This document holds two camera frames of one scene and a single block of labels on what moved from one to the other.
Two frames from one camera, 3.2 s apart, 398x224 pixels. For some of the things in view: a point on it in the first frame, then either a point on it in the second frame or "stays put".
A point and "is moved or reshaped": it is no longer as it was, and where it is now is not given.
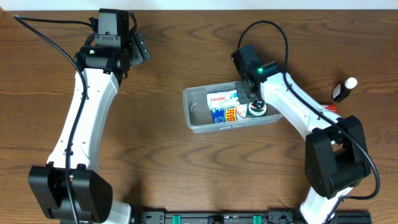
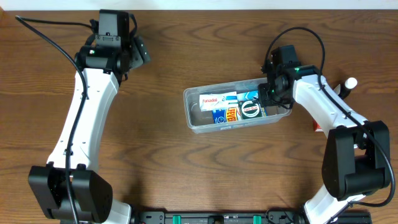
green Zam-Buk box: x=254 y=112 is moved or reshaped
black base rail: x=244 y=217 stays put
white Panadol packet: x=222 y=99 is moved or reshaped
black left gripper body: x=137 y=50 stays put
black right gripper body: x=243 y=92 to x=270 y=93
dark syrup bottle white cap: x=342 y=90 stays put
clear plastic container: x=216 y=107 stays put
